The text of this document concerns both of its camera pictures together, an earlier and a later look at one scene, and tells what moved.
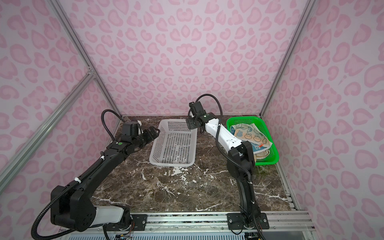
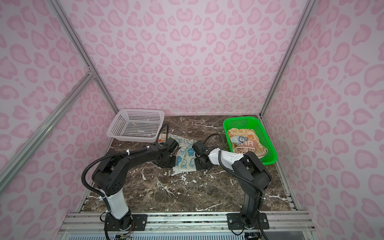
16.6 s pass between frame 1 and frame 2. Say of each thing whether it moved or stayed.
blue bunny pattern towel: moved
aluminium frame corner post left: stayed
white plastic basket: moved
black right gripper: moved
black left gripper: moved
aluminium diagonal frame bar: stayed
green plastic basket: stayed
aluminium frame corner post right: stayed
